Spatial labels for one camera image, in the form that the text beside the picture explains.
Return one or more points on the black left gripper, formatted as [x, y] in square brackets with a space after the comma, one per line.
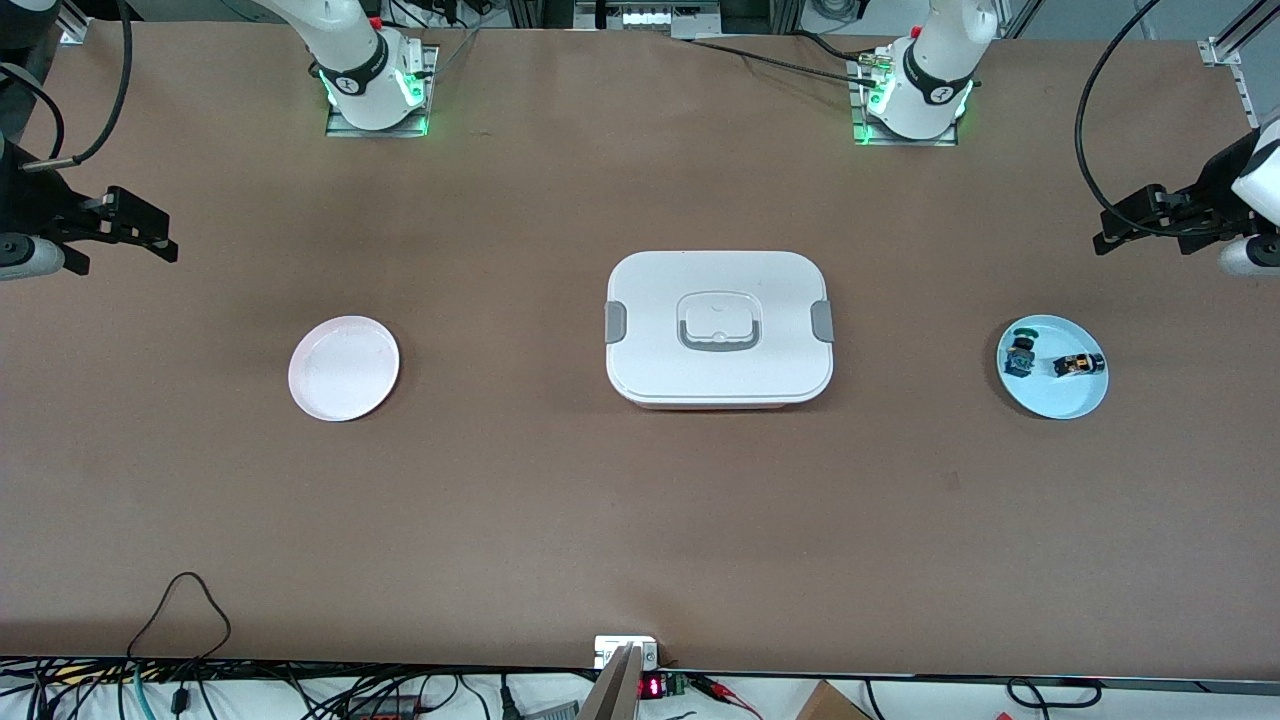
[1207, 203]

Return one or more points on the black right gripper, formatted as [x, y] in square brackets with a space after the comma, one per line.
[30, 205]

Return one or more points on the orange black switch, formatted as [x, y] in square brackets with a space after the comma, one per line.
[1076, 366]

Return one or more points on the light blue round plate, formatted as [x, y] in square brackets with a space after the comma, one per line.
[1055, 398]

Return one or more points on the pink round plate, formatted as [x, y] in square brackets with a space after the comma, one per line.
[343, 368]

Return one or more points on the white lunch box grey latches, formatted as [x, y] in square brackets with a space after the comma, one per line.
[715, 370]

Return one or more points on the lit equipment rack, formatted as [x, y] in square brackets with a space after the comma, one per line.
[650, 15]

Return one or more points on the brown cardboard box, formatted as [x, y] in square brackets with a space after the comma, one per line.
[830, 705]

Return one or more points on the white power strip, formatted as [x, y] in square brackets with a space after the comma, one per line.
[610, 648]

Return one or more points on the red digit display module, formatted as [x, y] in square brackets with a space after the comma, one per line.
[652, 687]

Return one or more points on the aluminium frame profile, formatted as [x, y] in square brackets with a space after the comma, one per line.
[1225, 50]
[72, 32]

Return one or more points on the green black switch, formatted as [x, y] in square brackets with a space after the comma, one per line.
[1020, 355]

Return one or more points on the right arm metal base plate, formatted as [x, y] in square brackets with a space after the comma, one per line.
[340, 132]

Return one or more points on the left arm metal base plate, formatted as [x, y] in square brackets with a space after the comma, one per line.
[940, 142]

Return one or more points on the grey wooden camera post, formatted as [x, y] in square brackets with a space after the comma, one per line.
[612, 695]

